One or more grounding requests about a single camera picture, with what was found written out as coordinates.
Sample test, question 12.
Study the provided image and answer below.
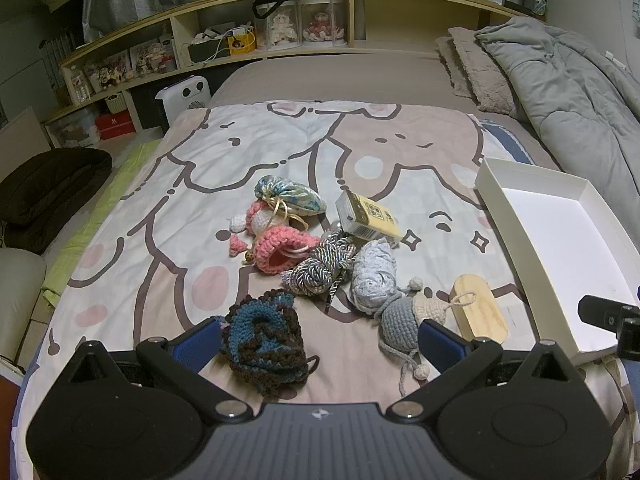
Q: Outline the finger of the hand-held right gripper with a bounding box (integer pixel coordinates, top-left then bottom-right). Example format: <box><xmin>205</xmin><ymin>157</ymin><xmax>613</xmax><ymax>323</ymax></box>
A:
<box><xmin>577</xmin><ymin>295</ymin><xmax>640</xmax><ymax>332</ymax></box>

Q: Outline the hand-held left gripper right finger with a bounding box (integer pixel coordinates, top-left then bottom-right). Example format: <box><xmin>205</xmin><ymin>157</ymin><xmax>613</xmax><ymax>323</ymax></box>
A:
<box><xmin>390</xmin><ymin>320</ymin><xmax>576</xmax><ymax>423</ymax></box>

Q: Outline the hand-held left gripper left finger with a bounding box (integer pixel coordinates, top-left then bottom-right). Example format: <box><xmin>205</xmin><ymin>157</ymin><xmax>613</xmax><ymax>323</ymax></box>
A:
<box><xmin>65</xmin><ymin>317</ymin><xmax>256</xmax><ymax>423</ymax></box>

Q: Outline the grey crochet mouse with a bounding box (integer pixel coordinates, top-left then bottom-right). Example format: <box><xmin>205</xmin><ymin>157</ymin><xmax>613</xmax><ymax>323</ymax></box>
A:
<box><xmin>372</xmin><ymin>276</ymin><xmax>476</xmax><ymax>398</ymax></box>

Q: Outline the oval wooden block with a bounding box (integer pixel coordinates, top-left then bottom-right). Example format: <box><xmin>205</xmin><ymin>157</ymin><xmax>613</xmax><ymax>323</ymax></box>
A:
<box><xmin>450</xmin><ymin>273</ymin><xmax>509</xmax><ymax>346</ymax></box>

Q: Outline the blue brown crochet piece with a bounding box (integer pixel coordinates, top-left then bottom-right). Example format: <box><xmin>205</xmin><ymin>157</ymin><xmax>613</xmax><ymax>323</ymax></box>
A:
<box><xmin>220</xmin><ymin>290</ymin><xmax>321</xmax><ymax>401</ymax></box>

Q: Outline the white cardboard box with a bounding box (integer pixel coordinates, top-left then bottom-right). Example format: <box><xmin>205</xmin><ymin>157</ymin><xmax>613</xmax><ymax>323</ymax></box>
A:
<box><xmin>473</xmin><ymin>156</ymin><xmax>640</xmax><ymax>367</ymax></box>

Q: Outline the light blue yarn ball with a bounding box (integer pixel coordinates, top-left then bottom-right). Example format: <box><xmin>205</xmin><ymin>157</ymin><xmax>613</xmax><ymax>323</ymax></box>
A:
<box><xmin>350</xmin><ymin>238</ymin><xmax>398</xmax><ymax>317</ymax></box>

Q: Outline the braided multicolour rope bundle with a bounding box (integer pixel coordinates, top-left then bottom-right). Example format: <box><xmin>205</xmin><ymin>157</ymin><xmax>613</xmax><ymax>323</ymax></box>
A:
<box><xmin>280</xmin><ymin>227</ymin><xmax>357</xmax><ymax>317</ymax></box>

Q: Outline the yellow cardboard box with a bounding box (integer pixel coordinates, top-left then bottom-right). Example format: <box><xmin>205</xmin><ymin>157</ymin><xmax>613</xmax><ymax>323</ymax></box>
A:
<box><xmin>334</xmin><ymin>191</ymin><xmax>405</xmax><ymax>250</ymax></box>

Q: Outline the blue floral drawstring pouch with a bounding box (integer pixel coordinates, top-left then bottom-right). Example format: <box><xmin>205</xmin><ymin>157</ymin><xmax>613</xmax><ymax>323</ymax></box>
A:
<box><xmin>253</xmin><ymin>176</ymin><xmax>328</xmax><ymax>226</ymax></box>

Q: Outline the printed cartoon blanket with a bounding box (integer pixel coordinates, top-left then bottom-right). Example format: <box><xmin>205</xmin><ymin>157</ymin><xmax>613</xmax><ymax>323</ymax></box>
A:
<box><xmin>12</xmin><ymin>101</ymin><xmax>640</xmax><ymax>480</ymax></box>

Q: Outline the green mat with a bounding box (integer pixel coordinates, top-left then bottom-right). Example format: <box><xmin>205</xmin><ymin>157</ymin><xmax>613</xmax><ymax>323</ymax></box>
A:
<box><xmin>41</xmin><ymin>139</ymin><xmax>163</xmax><ymax>306</ymax></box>

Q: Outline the dark brown cushion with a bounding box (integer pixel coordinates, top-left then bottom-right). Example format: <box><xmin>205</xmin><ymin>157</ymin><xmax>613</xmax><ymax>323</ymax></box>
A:
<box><xmin>0</xmin><ymin>147</ymin><xmax>113</xmax><ymax>256</ymax></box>

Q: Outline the grey duvet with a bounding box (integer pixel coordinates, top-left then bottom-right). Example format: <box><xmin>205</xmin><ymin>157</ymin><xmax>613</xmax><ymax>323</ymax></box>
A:
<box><xmin>474</xmin><ymin>16</ymin><xmax>640</xmax><ymax>221</ymax></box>

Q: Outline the red box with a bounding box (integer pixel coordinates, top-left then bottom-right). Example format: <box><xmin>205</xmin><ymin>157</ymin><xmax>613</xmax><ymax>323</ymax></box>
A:
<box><xmin>95</xmin><ymin>114</ymin><xmax>137</xmax><ymax>140</ymax></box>

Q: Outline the clear plastic storage box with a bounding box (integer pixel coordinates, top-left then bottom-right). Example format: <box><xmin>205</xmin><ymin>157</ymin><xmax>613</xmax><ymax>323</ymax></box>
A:
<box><xmin>47</xmin><ymin>110</ymin><xmax>101</xmax><ymax>150</ymax></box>

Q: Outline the white heater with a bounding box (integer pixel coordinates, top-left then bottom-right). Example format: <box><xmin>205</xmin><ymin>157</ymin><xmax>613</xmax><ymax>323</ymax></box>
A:
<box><xmin>154</xmin><ymin>75</ymin><xmax>212</xmax><ymax>128</ymax></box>

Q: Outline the fuzzy beige pillow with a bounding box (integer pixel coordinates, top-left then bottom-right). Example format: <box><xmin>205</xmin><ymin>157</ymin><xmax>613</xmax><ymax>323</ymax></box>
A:
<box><xmin>434</xmin><ymin>26</ymin><xmax>523</xmax><ymax>115</ymax></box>

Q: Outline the bed with taupe sheet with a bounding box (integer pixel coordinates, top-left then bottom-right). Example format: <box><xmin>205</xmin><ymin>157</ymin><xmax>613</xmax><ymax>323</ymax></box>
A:
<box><xmin>160</xmin><ymin>55</ymin><xmax>563</xmax><ymax>171</ymax></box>

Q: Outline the figurine display box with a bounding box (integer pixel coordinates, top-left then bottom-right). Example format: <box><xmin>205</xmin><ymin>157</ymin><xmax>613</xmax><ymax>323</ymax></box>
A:
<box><xmin>130</xmin><ymin>39</ymin><xmax>177</xmax><ymax>77</ymax></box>
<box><xmin>82</xmin><ymin>52</ymin><xmax>133</xmax><ymax>93</ymax></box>

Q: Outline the dark storage box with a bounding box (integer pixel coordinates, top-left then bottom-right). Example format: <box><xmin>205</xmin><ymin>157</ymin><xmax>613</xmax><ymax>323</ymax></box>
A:
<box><xmin>187</xmin><ymin>40</ymin><xmax>231</xmax><ymax>65</ymax></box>

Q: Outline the small yellow box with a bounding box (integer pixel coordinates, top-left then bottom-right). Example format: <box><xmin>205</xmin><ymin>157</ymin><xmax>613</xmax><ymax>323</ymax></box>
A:
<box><xmin>227</xmin><ymin>30</ymin><xmax>257</xmax><ymax>56</ymax></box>

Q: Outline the clear case with white doll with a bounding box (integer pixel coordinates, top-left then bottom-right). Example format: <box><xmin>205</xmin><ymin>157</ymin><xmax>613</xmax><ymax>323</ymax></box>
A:
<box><xmin>255</xmin><ymin>2</ymin><xmax>302</xmax><ymax>52</ymax></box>

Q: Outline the wooden headboard shelf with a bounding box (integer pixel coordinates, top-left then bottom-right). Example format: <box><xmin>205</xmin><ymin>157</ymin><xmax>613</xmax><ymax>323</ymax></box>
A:
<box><xmin>42</xmin><ymin>0</ymin><xmax>531</xmax><ymax>133</ymax></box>

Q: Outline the clear case with pink doll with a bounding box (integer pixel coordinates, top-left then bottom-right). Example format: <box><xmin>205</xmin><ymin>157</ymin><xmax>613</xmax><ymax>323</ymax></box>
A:
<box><xmin>298</xmin><ymin>0</ymin><xmax>349</xmax><ymax>47</ymax></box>

